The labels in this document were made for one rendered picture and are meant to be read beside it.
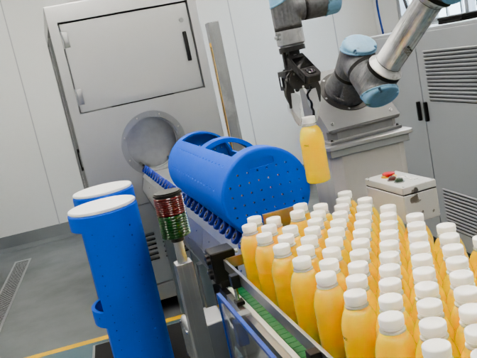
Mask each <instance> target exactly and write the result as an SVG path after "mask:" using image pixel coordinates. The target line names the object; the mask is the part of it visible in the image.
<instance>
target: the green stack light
mask: <svg viewBox="0 0 477 358"><path fill-rule="evenodd" d="M158 224H159V227H160V232H161V235H162V239H164V240H173V239H179V238H182V237H185V236H187V235H188V234H189V233H190V232H191V230H190V224H189V220H188V217H187V211H186V210H185V211H184V212H183V213H181V214H179V215H175V216H172V217H164V218H160V217H158Z"/></svg>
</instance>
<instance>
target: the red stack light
mask: <svg viewBox="0 0 477 358"><path fill-rule="evenodd" d="M153 201H154V205H155V211H156V214H157V217H160V218H164V217H172V216H175V215H179V214H181V213H183V212H184V211H185V210H186V208H185V202H184V198H183V195H182V193H180V194H179V195H177V196H174V197H170V198H167V199H163V200H155V199H153Z"/></svg>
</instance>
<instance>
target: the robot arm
mask: <svg viewBox="0 0 477 358"><path fill-rule="evenodd" d="M460 1H461V0H412V1H411V3H410V5H409V6H408V7H407V9H406V11H405V13H404V14H403V15H402V17H401V19H400V20H399V22H398V23H397V25H396V27H395V28H394V30H393V32H392V33H391V34H390V36H389V38H388V39H387V41H386V42H385V44H384V46H383V47H382V49H381V50H380V52H379V54H377V55H376V54H375V52H376V51H377V44H376V42H375V41H374V40H373V39H372V38H370V37H368V36H364V35H359V34H356V35H351V36H348V37H346V38H345V39H344V40H343V41H342V44H341V46H340V49H339V50H340V51H339V56H338V58H337V62H336V67H335V70H334V71H333V73H332V74H331V76H330V77H329V78H328V79H327V82H326V85H325V92H326V94H327V96H328V97H329V98H330V99H331V100H333V101H334V102H336V103H338V104H342V105H346V106H353V105H357V104H360V103H361V102H364V103H365V105H366V106H368V107H372V108H377V107H382V106H384V105H387V104H389V103H390V102H392V101H393V100H394V99H395V98H396V97H397V96H398V94H399V87H398V86H397V83H398V81H399V79H400V78H401V77H402V71H401V68H402V66H403V65H404V64H405V62H406V61H407V59H408V58H409V56H410V55H411V53H412V51H413V50H414V49H415V48H416V46H417V44H418V43H419V42H420V40H421V39H422V37H423V35H424V34H425V33H426V32H427V30H428V28H429V27H430V26H431V24H432V22H433V21H434V19H435V18H436V17H437V15H438V14H439V12H440V11H441V9H443V8H447V7H450V6H451V4H457V3H459V2H460ZM269 5H270V11H271V15H272V20H273V26H274V30H275V37H274V39H275V40H276V41H277V45H278V47H279V48H280V49H279V53H280V55H282V57H283V64H284V68H285V69H284V70H283V71H282V72H278V79H279V83H280V90H281V91H284V94H285V98H286V100H287V102H288V105H287V110H288V112H289V113H291V115H292V117H293V119H294V120H295V122H296V123H297V125H298V126H301V123H302V117H301V115H300V112H301V109H300V101H301V99H300V96H299V95H298V94H296V93H295V92H299V91H300V89H302V88H305V89H306V90H307V94H306V95H307V103H308V105H309V107H310V108H311V109H312V115H315V119H316V120H315V121H316V122H317V120H318V117H319V110H320V102H321V87H320V84H319V81H320V80H321V72H320V70H319V69H318V68H317V67H316V66H315V65H314V64H313V63H312V62H311V61H310V60H309V59H308V58H307V57H306V56H305V55H304V54H303V53H300V49H304V48H305V44H303V42H305V36H304V31H303V27H302V21H303V20H308V19H312V18H319V17H323V16H328V15H332V14H335V13H338V12H339V11H340V10H341V5H342V0H269ZM280 77H281V80H282V84H283V86H281V82H280Z"/></svg>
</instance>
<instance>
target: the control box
mask: <svg viewBox="0 0 477 358"><path fill-rule="evenodd" d="M394 172H395V174H393V175H394V176H395V177H396V178H403V181H402V182H395V180H388V178H386V177H385V176H383V175H382V174H381V175H377V176H373V177H370V178H366V179H365V181H366V186H367V187H366V188H367V193H368V197H372V199H373V205H374V207H375V208H376V209H377V211H378V212H379V214H381V212H380V206H382V205H386V204H394V205H396V209H397V215H399V216H400V218H401V219H402V221H403V223H404V224H407V220H406V215H408V214H409V213H413V212H421V213H423V215H424V220H426V219H431V218H433V217H437V216H439V215H440V210H439V201H438V196H437V188H436V180H435V179H432V178H426V177H422V176H419V175H413V174H409V173H403V172H400V171H396V170H394ZM404 175H405V176H407V177H405V176H404ZM408 176H409V178H408ZM411 177H412V178H411ZM413 178H414V179H413Z"/></svg>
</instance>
